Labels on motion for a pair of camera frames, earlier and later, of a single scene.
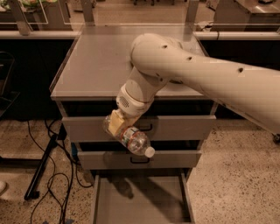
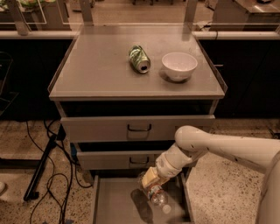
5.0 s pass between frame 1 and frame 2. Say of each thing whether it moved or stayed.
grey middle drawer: stayed
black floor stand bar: stayed
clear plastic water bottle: moved
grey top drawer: stayed
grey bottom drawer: stayed
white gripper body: moved
